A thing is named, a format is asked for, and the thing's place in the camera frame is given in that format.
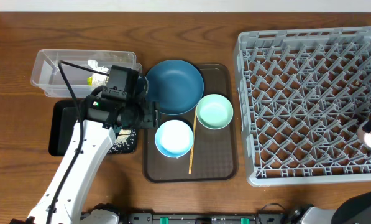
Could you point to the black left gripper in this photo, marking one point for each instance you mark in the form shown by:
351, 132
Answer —
152, 116

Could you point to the pink cup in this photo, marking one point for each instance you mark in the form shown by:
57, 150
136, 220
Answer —
364, 137

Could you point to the white rice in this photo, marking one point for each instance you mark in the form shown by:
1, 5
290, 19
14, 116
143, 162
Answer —
126, 142

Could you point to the light blue bowl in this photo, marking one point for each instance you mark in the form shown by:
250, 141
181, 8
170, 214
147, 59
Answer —
174, 138

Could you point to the mint green bowl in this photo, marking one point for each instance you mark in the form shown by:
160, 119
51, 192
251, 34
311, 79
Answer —
214, 111

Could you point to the yellow green snack wrapper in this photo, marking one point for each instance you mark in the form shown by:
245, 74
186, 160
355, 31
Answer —
97, 80

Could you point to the white tissue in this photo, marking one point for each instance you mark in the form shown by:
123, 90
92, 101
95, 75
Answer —
98, 70

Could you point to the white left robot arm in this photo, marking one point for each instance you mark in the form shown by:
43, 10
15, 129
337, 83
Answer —
102, 119

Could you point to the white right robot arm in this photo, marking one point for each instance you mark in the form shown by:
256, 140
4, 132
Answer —
354, 210

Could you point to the grey dishwasher rack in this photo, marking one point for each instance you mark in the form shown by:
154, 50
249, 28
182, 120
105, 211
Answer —
303, 94

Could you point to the dark blue plate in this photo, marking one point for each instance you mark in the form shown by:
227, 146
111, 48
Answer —
176, 84

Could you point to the wooden chopstick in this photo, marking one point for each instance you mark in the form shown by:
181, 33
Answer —
193, 144

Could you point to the brown serving tray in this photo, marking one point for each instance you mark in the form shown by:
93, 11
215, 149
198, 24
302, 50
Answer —
215, 152

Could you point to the black tray bin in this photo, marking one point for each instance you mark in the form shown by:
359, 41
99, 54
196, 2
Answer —
63, 121

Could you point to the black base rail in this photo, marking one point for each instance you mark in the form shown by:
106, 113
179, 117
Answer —
149, 216

